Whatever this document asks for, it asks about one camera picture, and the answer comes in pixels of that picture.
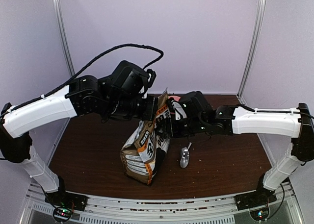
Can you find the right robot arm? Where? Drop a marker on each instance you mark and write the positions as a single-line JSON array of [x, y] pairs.
[[193, 114]]

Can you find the metal scoop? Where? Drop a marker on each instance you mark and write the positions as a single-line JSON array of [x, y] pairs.
[[185, 155]]

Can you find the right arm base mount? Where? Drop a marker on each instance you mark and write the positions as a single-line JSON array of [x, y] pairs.
[[250, 200]]

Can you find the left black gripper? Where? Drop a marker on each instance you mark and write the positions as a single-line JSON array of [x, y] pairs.
[[149, 114]]

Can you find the aluminium frame post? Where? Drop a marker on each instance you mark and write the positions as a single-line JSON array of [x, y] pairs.
[[253, 46], [63, 37]]

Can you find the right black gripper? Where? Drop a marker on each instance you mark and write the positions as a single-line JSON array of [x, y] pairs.
[[173, 132]]

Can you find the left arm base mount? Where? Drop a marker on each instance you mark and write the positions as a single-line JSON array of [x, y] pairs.
[[67, 200]]

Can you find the pet food bag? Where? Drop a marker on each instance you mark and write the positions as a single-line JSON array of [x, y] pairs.
[[144, 151]]

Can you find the left aluminium frame post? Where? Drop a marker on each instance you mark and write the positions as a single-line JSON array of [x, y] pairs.
[[63, 37]]

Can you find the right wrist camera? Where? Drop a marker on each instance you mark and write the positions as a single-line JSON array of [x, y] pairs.
[[176, 109]]

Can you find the right aluminium frame post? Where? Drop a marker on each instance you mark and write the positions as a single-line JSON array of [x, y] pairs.
[[253, 46]]

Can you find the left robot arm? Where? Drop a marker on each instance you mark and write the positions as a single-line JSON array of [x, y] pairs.
[[120, 96]]

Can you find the front aluminium rail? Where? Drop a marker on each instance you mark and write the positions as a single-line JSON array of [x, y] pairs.
[[212, 210]]

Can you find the pink pet bowl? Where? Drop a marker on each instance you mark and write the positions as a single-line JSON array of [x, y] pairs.
[[175, 98]]

